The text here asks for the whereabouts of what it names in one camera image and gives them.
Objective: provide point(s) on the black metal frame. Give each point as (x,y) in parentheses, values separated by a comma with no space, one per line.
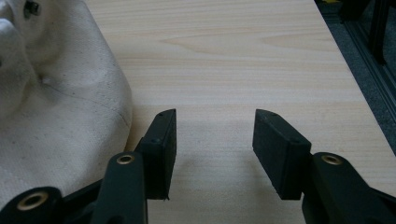
(373,43)

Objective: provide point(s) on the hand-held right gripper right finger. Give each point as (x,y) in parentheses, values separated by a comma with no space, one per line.
(280,155)

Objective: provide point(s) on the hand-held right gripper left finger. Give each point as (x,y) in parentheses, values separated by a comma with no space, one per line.
(157,155)

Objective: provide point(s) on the white canvas bag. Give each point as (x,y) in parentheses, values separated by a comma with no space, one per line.
(59,102)

